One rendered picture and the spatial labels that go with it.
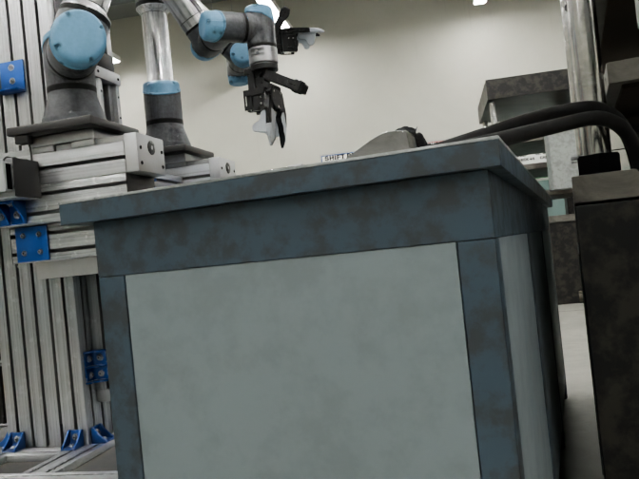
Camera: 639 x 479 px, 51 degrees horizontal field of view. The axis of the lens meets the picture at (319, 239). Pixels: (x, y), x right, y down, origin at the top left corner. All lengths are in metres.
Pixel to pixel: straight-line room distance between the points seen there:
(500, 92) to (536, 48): 3.10
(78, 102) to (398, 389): 1.10
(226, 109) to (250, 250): 8.65
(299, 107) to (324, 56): 0.77
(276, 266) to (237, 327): 0.11
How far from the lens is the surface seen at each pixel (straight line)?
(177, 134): 2.15
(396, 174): 0.90
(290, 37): 2.44
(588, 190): 1.57
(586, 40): 1.66
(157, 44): 2.38
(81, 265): 1.82
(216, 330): 1.04
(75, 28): 1.62
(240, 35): 1.77
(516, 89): 6.36
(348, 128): 9.19
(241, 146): 9.47
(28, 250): 1.80
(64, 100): 1.72
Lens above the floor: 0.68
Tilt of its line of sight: 1 degrees up
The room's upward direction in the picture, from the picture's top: 6 degrees counter-clockwise
